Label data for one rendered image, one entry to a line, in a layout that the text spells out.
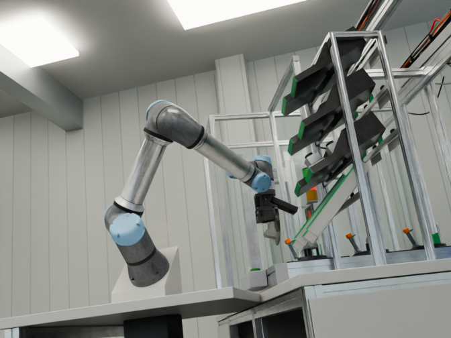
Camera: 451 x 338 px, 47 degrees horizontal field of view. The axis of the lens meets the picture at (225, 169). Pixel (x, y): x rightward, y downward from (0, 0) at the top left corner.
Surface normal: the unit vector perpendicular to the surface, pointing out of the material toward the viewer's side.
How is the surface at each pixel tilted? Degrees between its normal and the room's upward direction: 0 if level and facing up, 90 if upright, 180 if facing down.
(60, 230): 90
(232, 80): 90
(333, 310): 90
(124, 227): 53
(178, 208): 90
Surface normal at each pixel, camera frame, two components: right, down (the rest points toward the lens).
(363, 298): 0.12, -0.32
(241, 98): -0.24, -0.27
